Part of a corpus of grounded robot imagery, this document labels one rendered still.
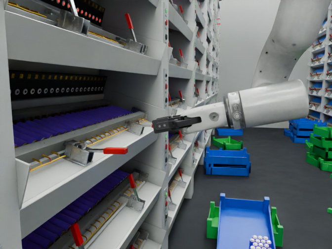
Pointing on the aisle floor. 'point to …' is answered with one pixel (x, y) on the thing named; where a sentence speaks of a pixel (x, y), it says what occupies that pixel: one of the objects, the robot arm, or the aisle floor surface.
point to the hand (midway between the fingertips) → (163, 124)
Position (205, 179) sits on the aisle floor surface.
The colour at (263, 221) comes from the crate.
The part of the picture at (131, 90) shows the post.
